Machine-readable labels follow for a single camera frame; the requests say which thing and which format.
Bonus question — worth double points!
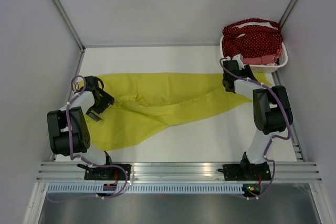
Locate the white slotted cable duct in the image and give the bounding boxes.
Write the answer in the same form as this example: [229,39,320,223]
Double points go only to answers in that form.
[47,183,243,194]

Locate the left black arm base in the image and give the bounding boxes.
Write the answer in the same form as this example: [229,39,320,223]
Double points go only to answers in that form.
[77,164,132,181]

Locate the white plastic laundry basket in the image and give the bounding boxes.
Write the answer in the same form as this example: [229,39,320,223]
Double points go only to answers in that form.
[219,34,288,73]

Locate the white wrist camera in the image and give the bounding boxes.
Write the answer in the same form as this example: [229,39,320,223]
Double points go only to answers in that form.
[72,82,79,93]
[231,54,243,62]

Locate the yellow-green trousers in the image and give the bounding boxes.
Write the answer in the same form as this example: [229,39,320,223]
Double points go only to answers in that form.
[88,71,274,153]

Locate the aluminium mounting rail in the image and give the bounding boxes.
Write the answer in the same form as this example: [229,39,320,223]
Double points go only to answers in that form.
[36,162,322,184]

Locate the red polka dot garment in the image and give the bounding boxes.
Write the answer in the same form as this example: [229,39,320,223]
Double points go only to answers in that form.
[221,18,283,61]

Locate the left aluminium frame post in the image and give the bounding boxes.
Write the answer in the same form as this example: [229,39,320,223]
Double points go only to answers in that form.
[35,0,85,51]

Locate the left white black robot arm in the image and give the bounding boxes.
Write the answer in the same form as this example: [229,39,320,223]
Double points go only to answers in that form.
[47,76,114,180]

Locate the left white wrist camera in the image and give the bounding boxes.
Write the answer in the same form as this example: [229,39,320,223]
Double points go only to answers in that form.
[72,82,79,93]

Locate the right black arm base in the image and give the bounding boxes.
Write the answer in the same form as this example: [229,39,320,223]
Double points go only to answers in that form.
[217,163,272,182]

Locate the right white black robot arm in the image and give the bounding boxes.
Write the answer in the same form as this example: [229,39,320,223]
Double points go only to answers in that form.
[220,57,293,180]

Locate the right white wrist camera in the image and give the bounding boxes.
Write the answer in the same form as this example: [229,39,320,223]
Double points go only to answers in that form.
[231,54,243,62]

